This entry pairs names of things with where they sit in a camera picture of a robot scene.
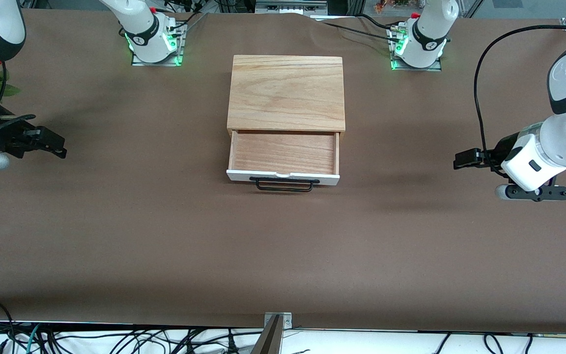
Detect wooden drawer with white front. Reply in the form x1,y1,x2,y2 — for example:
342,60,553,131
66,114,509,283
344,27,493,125
226,130,341,186

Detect light wooden drawer cabinet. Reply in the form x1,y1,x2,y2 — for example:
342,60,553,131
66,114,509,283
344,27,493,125
227,55,346,144

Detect red artificial rose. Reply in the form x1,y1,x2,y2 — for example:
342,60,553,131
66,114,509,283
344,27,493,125
0,59,21,99

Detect orange artificial flowers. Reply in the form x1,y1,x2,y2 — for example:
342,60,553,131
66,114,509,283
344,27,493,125
374,0,411,13

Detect brown paper table cover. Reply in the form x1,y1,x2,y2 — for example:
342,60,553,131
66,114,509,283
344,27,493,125
0,10,566,332

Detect grey metal control box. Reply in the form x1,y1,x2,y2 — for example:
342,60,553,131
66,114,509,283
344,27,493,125
256,0,328,15

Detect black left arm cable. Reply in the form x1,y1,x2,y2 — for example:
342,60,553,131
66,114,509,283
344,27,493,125
474,25,566,170

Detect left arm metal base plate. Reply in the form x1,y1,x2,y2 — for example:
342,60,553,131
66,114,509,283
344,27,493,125
389,25,443,73

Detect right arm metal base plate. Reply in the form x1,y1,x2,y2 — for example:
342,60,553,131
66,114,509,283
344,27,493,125
131,22,186,67

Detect short black base cable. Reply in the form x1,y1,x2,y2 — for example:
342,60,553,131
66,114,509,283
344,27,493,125
356,13,404,32

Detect long black base cable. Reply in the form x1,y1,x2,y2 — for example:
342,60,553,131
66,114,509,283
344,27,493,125
322,22,396,40

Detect black metal drawer handle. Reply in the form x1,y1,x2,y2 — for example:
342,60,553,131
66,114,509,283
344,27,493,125
250,177,321,192

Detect teal cable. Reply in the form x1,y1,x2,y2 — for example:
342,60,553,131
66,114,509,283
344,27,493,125
24,324,43,354

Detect small metal clamp bracket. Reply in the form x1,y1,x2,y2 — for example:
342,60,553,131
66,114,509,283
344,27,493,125
263,311,293,330

